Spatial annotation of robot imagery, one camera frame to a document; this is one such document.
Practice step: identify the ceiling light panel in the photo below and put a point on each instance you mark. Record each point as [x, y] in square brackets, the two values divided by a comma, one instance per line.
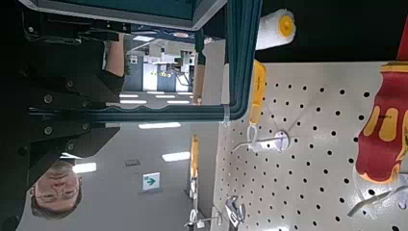
[175, 156]
[85, 167]
[159, 125]

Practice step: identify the bare forearm of person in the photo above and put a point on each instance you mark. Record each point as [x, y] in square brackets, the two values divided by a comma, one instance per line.
[115, 56]

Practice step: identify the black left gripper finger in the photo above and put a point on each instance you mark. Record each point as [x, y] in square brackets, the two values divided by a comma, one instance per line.
[64, 80]
[57, 141]

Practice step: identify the yellow pliers in package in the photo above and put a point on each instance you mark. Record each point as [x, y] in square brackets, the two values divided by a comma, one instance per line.
[194, 154]

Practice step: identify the green arrow exit sign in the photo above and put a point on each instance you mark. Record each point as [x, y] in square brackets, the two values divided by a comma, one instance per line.
[151, 181]

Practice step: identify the dark teal metal frame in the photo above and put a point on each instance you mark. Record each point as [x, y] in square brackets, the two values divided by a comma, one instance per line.
[192, 114]

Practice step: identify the red yellow screwdriver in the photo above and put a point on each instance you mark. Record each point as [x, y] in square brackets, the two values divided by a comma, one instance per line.
[381, 154]

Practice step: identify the grey ceiling vent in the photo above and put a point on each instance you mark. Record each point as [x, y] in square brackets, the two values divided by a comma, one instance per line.
[132, 162]

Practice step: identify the white perforated pegboard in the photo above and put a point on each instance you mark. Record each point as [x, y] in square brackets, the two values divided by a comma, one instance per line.
[320, 144]

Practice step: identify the white pegboard hook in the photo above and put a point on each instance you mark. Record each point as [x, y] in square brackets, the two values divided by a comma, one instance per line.
[282, 140]
[193, 221]
[369, 202]

